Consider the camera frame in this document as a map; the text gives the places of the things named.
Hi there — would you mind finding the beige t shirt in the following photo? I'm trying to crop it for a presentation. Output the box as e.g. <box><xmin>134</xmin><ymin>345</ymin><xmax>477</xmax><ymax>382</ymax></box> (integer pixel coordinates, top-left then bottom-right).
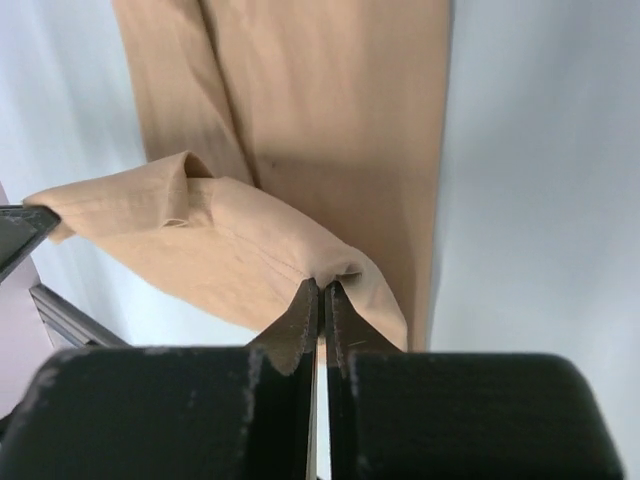
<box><xmin>26</xmin><ymin>1</ymin><xmax>451</xmax><ymax>351</ymax></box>

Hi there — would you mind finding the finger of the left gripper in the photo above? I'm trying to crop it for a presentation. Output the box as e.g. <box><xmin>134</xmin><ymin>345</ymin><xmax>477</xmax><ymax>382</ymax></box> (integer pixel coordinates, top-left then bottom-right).
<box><xmin>0</xmin><ymin>205</ymin><xmax>60</xmax><ymax>282</ymax></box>

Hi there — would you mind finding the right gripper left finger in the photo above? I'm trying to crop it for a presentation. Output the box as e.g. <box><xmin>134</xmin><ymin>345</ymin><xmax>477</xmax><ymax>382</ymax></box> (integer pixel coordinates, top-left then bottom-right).
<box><xmin>1</xmin><ymin>280</ymin><xmax>319</xmax><ymax>479</ymax></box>

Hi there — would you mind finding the left aluminium corner post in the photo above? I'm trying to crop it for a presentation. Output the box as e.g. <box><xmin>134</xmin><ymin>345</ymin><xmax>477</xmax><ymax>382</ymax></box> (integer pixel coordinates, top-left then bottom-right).
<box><xmin>30</xmin><ymin>284</ymin><xmax>129</xmax><ymax>348</ymax></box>

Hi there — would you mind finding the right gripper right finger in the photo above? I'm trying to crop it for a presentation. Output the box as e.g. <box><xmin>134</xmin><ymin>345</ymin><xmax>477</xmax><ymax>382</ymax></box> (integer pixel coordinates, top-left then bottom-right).
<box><xmin>324</xmin><ymin>283</ymin><xmax>624</xmax><ymax>479</ymax></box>

